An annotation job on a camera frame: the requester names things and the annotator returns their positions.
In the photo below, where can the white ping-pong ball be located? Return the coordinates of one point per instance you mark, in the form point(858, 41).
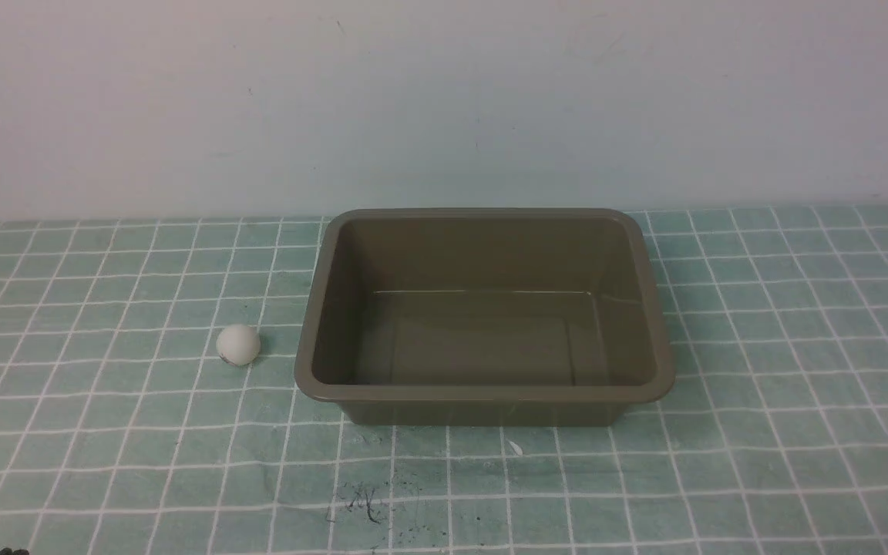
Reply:
point(238, 345)

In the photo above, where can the green checkered tablecloth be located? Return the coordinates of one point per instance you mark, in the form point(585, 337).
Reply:
point(123, 432)

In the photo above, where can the olive green plastic bin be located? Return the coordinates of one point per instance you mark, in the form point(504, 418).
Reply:
point(484, 317)

